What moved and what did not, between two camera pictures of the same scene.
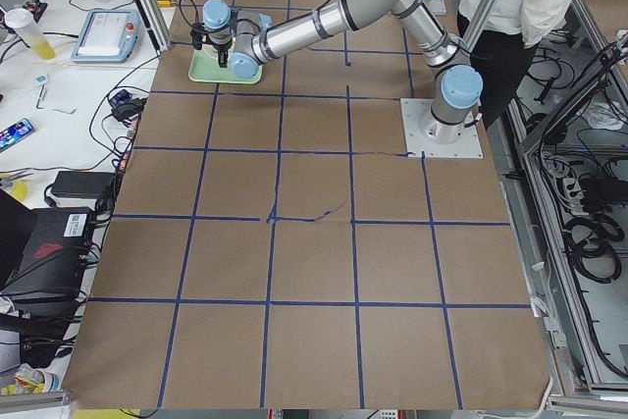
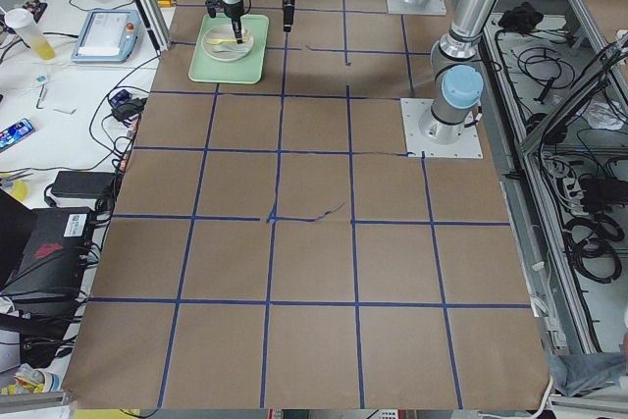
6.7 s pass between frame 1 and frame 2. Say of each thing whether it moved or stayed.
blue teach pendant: stayed
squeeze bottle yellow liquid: stayed
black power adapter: stayed
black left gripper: moved
